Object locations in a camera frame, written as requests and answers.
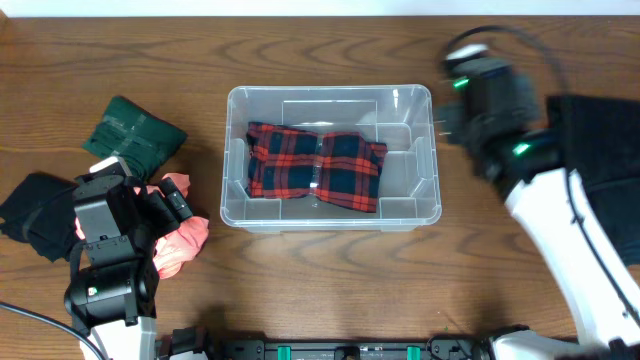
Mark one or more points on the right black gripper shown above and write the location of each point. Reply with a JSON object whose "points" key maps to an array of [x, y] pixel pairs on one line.
{"points": [[456, 119]]}

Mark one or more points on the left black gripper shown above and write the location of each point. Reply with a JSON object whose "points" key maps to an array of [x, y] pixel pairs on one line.
{"points": [[151, 209]]}

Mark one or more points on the pink shirt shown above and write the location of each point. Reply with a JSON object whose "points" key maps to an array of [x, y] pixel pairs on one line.
{"points": [[179, 246]]}

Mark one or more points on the black garment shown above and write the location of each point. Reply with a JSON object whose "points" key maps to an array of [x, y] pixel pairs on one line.
{"points": [[603, 145]]}

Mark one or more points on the red plaid flannel shirt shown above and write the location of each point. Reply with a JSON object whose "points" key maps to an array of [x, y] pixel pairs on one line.
{"points": [[340, 168]]}

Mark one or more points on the dark navy cloth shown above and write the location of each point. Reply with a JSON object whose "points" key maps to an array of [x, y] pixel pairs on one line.
{"points": [[617, 210]]}

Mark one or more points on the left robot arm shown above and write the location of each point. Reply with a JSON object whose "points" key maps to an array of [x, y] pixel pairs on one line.
{"points": [[111, 296]]}

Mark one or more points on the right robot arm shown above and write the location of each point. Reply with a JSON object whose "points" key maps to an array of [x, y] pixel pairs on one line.
{"points": [[572, 186]]}

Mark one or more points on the dark green folded shirt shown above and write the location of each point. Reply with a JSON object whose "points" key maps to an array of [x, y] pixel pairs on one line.
{"points": [[143, 140]]}

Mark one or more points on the clear plastic storage bin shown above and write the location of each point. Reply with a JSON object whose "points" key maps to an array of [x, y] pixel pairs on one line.
{"points": [[400, 116]]}

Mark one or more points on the black folded cloth left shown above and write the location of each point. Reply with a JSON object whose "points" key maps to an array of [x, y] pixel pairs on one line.
{"points": [[40, 212]]}

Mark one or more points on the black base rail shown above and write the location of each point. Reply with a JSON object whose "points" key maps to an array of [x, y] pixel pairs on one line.
{"points": [[197, 343]]}

